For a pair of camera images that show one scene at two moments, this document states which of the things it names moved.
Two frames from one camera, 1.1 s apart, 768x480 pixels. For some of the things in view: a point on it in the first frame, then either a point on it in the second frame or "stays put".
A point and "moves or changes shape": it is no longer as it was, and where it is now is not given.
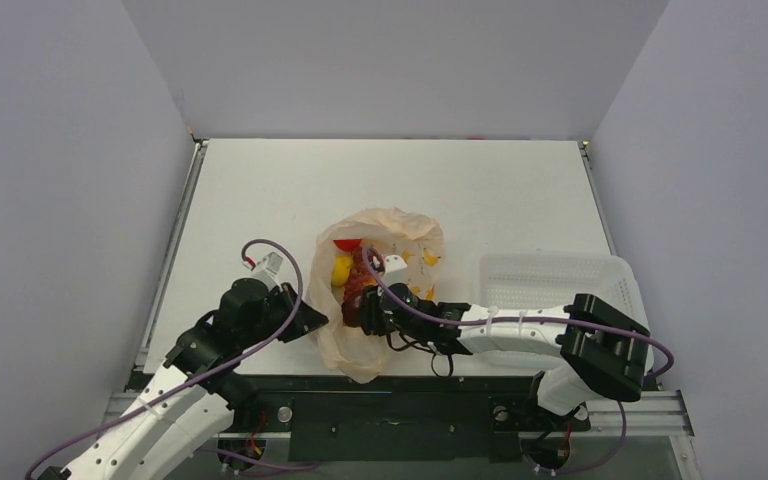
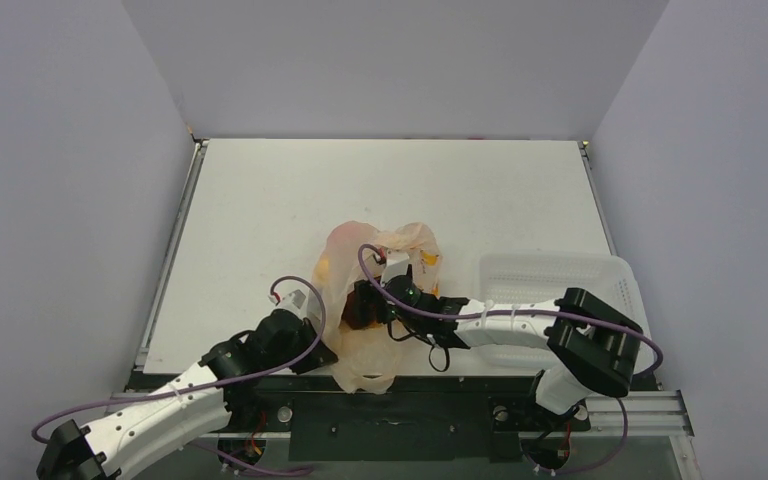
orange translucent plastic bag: x=413 y=249 moves or changes shape
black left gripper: x=305 y=320 -> x=319 y=356
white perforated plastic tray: x=550 y=282 stays put
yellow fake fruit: x=340 y=269 -> x=323 y=269
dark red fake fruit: x=351 y=307 stays put
